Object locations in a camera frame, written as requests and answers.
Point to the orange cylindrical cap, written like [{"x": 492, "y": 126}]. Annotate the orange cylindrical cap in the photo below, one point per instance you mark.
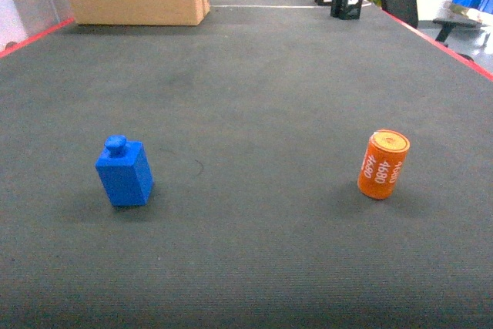
[{"x": 383, "y": 161}]

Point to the red conveyor frame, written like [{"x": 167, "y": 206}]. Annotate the red conveyor frame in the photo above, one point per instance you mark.
[{"x": 472, "y": 65}]

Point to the black conveyor belt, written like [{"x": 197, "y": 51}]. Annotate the black conveyor belt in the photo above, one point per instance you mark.
[{"x": 255, "y": 124}]

